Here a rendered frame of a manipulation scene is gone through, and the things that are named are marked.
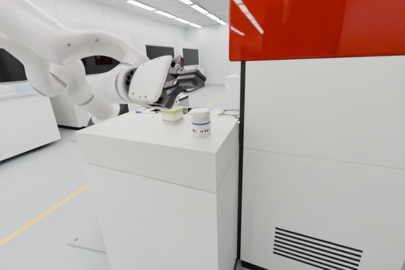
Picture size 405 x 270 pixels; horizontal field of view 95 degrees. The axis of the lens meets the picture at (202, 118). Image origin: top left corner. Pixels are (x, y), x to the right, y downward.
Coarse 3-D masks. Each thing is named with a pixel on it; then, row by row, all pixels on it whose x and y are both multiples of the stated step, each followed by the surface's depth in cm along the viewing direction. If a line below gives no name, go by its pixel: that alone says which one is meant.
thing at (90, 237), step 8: (96, 216) 156; (88, 224) 148; (96, 224) 148; (80, 232) 142; (88, 232) 142; (96, 232) 141; (72, 240) 135; (80, 240) 135; (88, 240) 135; (96, 240) 134; (88, 248) 130; (96, 248) 129; (104, 248) 128
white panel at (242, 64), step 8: (240, 64) 79; (240, 72) 80; (240, 80) 81; (240, 88) 82; (240, 96) 83; (240, 104) 84; (240, 112) 85; (240, 120) 86; (240, 128) 87; (240, 136) 88; (240, 144) 89
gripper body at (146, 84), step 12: (156, 60) 37; (168, 60) 35; (132, 72) 40; (144, 72) 38; (156, 72) 35; (132, 84) 39; (144, 84) 36; (156, 84) 34; (132, 96) 38; (144, 96) 35; (156, 96) 33; (156, 108) 38; (168, 108) 36
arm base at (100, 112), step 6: (90, 102) 100; (96, 102) 103; (84, 108) 103; (90, 108) 103; (96, 108) 105; (102, 108) 108; (108, 108) 112; (114, 108) 117; (96, 114) 108; (102, 114) 110; (108, 114) 113; (114, 114) 115; (96, 120) 116; (102, 120) 115
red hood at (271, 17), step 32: (256, 0) 70; (288, 0) 66; (320, 0) 63; (352, 0) 60; (384, 0) 57; (256, 32) 73; (288, 32) 69; (320, 32) 65; (352, 32) 62; (384, 32) 59
